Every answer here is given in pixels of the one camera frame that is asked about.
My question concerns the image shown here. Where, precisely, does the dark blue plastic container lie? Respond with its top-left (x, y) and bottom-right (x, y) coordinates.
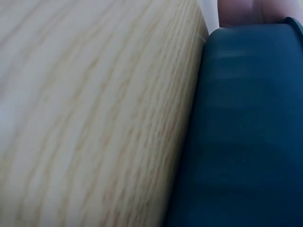
top-left (162, 16), bottom-right (303, 227)

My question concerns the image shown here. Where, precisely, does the person's right hand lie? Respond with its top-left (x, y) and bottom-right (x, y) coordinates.
top-left (217, 0), bottom-right (303, 29)

